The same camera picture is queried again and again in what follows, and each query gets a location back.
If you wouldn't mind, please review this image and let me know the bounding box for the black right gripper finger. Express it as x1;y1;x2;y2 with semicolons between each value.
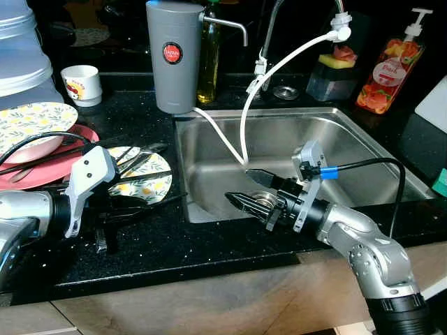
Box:
224;191;280;218
244;167;288;193

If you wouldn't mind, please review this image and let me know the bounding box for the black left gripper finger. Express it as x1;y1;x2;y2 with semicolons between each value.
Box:
108;207;151;228
112;191;189;207

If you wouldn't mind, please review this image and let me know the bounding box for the floral print plate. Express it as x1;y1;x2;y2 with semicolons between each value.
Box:
105;145;173;205

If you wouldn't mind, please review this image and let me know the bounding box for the chrome kitchen faucet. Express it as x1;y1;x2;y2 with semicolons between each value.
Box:
255;0;287;95

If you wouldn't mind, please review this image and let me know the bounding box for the black chopstick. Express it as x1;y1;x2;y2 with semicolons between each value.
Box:
0;150;85;181
0;143;91;175
115;170;173;188

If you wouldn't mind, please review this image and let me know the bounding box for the stainless steel sink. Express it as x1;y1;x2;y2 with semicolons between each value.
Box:
175;107;437;224

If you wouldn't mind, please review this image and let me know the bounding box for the pink plate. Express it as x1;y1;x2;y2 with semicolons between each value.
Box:
0;124;100;191

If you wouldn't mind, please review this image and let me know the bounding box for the round metal drain strainer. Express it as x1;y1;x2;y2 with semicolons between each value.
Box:
274;85;300;100

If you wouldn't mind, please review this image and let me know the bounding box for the green sponge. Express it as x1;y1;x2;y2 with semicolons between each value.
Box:
432;167;447;198

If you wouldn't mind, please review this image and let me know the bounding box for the beige cabinet front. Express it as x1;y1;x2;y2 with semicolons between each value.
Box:
0;241;447;335

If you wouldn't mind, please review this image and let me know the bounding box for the dark sponge holder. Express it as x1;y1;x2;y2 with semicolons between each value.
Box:
305;45;359;102

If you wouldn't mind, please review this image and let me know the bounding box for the olive oil glass bottle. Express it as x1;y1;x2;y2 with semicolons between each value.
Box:
197;0;223;104

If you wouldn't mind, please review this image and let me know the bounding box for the pink floral bowl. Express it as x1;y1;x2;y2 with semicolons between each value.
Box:
0;103;79;165

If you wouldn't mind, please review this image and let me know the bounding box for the white printed mug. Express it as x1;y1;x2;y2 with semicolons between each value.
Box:
61;65;103;107

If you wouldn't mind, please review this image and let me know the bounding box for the grey water filter canister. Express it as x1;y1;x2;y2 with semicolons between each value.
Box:
145;0;249;114

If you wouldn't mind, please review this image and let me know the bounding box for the yellow sponge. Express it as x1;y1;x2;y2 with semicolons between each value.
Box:
318;56;358;70

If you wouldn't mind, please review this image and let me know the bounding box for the white cutting board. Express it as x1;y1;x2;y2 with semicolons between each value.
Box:
416;75;447;133

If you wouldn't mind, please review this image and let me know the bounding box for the red dish scrubber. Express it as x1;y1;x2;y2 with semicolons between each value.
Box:
332;45;358;64

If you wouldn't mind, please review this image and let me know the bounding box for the peach print soap dispenser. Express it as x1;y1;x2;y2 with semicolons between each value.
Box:
356;7;434;116

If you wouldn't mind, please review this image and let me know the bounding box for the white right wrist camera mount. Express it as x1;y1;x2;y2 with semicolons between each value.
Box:
292;140;325;233

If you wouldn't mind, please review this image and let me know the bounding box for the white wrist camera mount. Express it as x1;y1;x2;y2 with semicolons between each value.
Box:
64;145;118;238
292;140;325;233

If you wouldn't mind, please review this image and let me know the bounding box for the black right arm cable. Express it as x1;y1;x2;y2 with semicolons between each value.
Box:
320;157;407;241

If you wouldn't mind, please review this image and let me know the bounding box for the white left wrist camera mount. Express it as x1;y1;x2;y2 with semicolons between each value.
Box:
64;145;118;238

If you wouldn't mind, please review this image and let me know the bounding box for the white flexible hose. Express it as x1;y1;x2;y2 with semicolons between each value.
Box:
192;10;352;166

